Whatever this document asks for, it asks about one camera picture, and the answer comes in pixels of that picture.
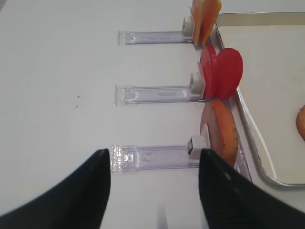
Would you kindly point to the clear rack with bread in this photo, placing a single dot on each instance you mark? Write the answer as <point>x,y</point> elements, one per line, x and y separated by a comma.
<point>136,158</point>

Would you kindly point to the red tomato slice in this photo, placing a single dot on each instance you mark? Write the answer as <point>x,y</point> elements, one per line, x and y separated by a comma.
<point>229,72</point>
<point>208,64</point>

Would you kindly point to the orange cheese slice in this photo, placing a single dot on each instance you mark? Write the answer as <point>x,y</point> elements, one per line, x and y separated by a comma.
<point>204,13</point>

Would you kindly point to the front red tomato slice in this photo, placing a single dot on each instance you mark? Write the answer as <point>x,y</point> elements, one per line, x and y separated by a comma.
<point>229,72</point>

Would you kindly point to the clear rack with tomatoes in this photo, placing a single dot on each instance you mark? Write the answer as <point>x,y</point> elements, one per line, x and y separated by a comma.
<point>192,92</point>

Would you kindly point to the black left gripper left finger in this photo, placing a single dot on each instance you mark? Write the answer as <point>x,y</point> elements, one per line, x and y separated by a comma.
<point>78,202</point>

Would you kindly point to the metal baking tray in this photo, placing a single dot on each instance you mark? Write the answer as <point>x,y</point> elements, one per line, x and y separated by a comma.
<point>272,89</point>

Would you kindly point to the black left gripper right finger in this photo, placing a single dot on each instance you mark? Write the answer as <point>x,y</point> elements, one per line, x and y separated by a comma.
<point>230,201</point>

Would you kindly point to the clear rack with cheese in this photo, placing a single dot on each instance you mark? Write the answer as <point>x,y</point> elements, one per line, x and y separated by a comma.
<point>185,35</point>

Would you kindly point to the bread slice on tray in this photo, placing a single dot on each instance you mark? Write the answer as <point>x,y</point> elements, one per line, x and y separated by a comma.
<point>300,122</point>

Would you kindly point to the back red tomato slice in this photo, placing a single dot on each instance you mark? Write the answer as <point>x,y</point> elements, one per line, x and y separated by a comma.
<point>208,64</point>

